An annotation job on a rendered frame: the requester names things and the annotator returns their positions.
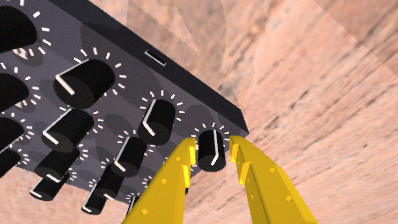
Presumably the black knob box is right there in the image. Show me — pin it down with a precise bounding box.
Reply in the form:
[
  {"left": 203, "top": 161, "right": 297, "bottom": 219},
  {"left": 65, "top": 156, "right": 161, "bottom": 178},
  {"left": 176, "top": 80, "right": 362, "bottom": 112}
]
[{"left": 0, "top": 0, "right": 249, "bottom": 215}]

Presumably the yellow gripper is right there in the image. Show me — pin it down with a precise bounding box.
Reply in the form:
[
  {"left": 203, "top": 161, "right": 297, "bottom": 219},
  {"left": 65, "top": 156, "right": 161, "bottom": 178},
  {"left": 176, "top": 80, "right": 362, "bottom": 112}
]
[{"left": 121, "top": 135, "right": 319, "bottom": 224}]

